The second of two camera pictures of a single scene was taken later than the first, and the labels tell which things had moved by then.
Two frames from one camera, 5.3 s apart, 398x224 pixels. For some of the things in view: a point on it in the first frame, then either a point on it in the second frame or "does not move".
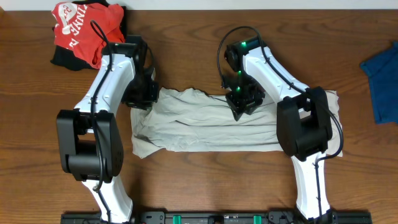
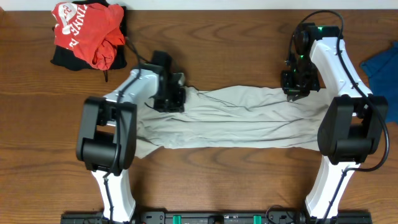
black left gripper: x=148 y=101 to x=177 y=104
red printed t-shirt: x=84 y=30 does not move
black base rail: x=221 y=218 does not move
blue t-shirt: x=382 y=71 does not move
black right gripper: x=238 y=107 to x=291 y=90
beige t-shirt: x=190 y=120 does not move
